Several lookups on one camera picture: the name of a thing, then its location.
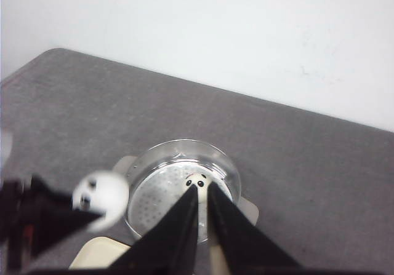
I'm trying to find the stainless steel steamer pot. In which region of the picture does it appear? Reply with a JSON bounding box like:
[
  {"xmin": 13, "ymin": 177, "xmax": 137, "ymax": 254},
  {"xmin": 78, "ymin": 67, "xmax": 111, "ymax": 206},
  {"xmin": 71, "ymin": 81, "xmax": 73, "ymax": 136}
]
[{"xmin": 118, "ymin": 139, "xmax": 259, "ymax": 242}]

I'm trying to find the cream rectangular tray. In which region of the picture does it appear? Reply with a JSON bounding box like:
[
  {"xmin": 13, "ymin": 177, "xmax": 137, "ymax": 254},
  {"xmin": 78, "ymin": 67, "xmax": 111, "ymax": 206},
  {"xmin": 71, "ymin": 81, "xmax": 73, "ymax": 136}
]
[{"xmin": 69, "ymin": 236, "xmax": 228, "ymax": 270}]

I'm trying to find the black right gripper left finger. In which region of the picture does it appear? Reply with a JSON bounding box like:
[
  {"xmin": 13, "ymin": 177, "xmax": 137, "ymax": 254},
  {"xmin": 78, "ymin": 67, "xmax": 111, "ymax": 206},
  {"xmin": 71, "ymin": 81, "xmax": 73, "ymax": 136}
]
[{"xmin": 110, "ymin": 185, "xmax": 198, "ymax": 269}]

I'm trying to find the panda bun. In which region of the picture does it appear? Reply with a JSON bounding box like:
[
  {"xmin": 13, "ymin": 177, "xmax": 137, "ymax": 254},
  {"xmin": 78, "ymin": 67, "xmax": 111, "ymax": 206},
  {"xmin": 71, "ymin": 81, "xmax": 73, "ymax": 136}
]
[
  {"xmin": 182, "ymin": 172, "xmax": 212, "ymax": 204},
  {"xmin": 72, "ymin": 170, "xmax": 129, "ymax": 233}
]

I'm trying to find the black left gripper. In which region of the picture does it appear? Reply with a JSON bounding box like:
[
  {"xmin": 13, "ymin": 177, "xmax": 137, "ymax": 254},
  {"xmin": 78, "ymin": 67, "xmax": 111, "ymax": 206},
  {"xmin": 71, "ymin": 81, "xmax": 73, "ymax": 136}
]
[{"xmin": 1, "ymin": 174, "xmax": 103, "ymax": 269}]

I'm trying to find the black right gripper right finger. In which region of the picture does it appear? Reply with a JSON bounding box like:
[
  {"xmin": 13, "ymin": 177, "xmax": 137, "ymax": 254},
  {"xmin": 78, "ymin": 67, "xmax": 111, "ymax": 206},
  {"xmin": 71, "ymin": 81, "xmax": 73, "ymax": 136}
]
[{"xmin": 207, "ymin": 182, "xmax": 302, "ymax": 269}]

